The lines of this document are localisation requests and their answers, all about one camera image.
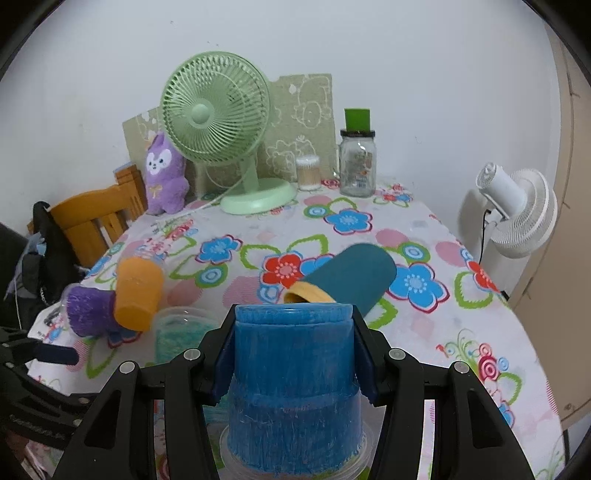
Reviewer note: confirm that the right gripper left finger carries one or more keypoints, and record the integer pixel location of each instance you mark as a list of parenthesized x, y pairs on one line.
[(116, 440)]

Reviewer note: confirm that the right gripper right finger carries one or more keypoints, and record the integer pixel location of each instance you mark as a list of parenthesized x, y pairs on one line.
[(472, 438)]

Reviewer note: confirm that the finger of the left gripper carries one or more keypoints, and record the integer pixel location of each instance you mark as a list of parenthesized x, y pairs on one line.
[(55, 354)]

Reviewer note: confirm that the blue felt cup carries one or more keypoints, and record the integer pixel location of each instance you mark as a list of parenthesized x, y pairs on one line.
[(294, 401)]

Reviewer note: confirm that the purple felt cup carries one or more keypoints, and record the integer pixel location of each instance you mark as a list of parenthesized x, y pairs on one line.
[(90, 311)]

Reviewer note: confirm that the orange felt cup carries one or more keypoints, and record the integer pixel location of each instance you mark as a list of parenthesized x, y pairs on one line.
[(137, 293)]

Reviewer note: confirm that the teal green plastic cup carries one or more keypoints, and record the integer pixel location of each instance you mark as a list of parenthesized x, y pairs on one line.
[(176, 329)]

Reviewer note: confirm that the dark teal cup yellow rim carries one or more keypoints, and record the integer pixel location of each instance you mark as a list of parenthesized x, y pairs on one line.
[(360, 275)]

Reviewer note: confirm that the black clothing pile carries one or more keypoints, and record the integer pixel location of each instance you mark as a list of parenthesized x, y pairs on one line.
[(35, 270)]

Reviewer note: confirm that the wooden chair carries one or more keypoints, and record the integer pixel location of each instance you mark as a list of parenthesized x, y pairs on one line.
[(94, 220)]

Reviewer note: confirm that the purple plush bunny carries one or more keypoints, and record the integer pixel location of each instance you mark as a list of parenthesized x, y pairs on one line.
[(165, 182)]

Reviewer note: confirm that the floral tablecloth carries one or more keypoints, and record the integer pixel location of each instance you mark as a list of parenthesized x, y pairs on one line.
[(443, 308)]

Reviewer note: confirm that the white floor fan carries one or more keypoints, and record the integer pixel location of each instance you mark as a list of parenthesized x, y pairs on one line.
[(520, 214)]

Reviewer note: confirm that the green desk fan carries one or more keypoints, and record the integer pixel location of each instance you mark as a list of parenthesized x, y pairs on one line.
[(215, 109)]

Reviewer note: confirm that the cotton swab container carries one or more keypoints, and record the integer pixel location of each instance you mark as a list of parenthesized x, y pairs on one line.
[(309, 177)]

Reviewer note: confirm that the glass mug jar green lid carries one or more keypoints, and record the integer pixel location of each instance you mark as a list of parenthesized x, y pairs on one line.
[(357, 165)]

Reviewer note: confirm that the beige cartoon wall mat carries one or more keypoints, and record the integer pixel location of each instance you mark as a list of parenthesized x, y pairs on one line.
[(303, 124)]

